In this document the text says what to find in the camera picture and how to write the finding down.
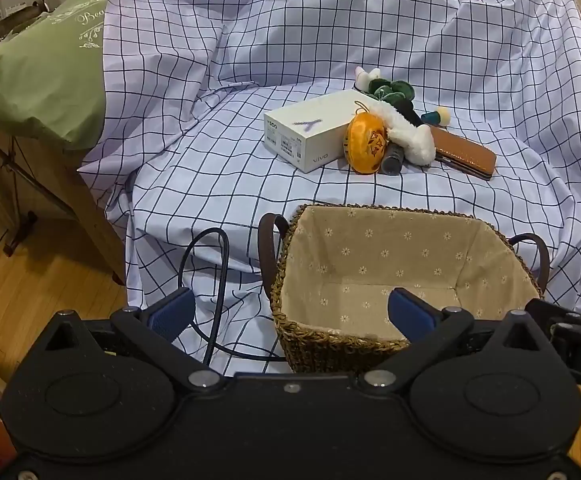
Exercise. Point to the green pillow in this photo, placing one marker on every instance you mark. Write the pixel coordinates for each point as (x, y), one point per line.
(35, 75)

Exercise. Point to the dark green bottle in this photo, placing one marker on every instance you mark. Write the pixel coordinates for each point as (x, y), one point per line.
(393, 159)

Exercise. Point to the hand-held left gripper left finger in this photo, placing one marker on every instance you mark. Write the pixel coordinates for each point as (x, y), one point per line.
(173, 312)

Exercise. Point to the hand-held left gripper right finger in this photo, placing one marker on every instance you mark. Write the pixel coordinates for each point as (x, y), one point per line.
(410, 317)

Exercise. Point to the woven basket with cloth lining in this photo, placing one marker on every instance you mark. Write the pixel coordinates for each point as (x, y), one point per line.
(370, 260)

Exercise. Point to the white fluffy plush toy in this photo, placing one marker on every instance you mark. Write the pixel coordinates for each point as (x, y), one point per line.
(413, 140)

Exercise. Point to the brown leather wallet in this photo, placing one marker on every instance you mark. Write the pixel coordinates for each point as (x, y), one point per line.
(465, 152)

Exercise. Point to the small beige block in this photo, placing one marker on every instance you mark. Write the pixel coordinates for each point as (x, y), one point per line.
(438, 117)

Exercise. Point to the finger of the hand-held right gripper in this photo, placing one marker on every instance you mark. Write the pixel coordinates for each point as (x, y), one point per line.
(538, 310)

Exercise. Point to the green plush plant toy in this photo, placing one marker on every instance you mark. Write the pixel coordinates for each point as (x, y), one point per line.
(390, 94)

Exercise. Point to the white cardboard box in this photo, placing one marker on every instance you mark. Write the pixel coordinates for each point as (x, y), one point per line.
(315, 125)

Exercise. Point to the orange round plush toy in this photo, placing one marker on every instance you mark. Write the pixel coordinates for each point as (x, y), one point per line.
(365, 142)

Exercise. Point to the checked pale blue sheet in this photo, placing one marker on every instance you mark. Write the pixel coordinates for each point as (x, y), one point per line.
(220, 160)

